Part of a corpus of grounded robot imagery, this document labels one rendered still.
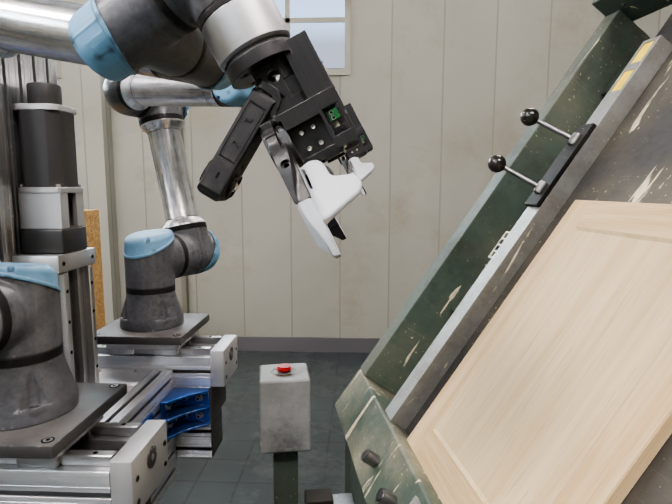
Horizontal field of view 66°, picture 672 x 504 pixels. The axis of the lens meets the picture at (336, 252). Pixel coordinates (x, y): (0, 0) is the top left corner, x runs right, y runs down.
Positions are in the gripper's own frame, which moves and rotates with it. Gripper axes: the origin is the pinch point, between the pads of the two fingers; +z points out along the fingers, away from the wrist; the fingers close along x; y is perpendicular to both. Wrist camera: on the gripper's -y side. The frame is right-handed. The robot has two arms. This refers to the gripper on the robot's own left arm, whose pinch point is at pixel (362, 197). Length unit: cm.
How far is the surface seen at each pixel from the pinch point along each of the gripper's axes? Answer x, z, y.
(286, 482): -2, 53, -49
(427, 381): -16.4, 39.3, -5.2
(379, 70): 299, -76, 48
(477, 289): -12.3, 27.7, 12.5
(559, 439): -53, 39, 10
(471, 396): -31, 39, 2
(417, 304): 8.1, 30.1, -0.6
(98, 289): 149, -21, -156
